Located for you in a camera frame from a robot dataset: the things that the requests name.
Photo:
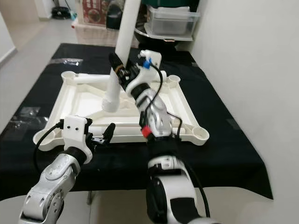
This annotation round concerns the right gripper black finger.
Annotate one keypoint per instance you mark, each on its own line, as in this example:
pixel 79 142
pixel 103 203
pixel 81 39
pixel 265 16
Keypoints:
pixel 116 62

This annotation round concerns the white plastic children table top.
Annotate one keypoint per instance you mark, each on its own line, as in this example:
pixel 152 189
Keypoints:
pixel 81 100

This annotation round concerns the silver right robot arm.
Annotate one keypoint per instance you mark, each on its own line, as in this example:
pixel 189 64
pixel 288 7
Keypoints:
pixel 161 116

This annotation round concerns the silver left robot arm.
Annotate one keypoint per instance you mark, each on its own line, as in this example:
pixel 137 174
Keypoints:
pixel 51 179

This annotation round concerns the yellow rubber band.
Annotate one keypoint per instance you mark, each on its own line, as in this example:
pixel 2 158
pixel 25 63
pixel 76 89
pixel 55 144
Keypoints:
pixel 123 71

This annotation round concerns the beige cloth covered stand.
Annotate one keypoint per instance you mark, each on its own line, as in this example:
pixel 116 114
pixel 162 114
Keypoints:
pixel 98 36

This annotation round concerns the clear tape strip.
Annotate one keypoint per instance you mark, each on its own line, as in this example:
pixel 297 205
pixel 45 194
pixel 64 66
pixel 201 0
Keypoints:
pixel 65 61

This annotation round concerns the black wok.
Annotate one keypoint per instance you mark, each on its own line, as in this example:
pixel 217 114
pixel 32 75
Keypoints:
pixel 170 44

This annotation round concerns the clear box with red label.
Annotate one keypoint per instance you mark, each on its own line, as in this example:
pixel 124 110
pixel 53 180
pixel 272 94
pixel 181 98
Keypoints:
pixel 94 13

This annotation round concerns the grey metal table leg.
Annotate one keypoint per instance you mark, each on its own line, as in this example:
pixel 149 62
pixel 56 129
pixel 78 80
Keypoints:
pixel 90 196

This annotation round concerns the clear tape cross patch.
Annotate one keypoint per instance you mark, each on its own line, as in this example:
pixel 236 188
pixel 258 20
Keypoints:
pixel 28 116

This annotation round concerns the small teal object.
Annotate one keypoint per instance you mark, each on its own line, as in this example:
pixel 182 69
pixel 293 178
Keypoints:
pixel 73 15

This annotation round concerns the clear plastic storage box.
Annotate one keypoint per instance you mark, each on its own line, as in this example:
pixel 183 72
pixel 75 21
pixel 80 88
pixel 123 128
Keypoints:
pixel 173 23

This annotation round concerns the black round floor device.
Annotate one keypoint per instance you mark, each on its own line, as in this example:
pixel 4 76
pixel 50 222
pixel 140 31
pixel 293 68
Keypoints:
pixel 60 13

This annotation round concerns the black tablecloth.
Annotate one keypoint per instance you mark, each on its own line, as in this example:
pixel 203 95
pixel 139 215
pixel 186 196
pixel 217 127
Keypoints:
pixel 28 177

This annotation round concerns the small grey tape patch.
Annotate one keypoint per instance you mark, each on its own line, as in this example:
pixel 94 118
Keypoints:
pixel 233 124

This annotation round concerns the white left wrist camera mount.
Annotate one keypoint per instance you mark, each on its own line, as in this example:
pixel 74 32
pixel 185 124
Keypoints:
pixel 75 128

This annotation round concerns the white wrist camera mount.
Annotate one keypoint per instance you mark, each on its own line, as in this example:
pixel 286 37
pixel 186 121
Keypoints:
pixel 150 56
pixel 75 128

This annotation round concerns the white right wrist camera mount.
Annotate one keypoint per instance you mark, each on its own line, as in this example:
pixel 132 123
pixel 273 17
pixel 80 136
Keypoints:
pixel 150 56

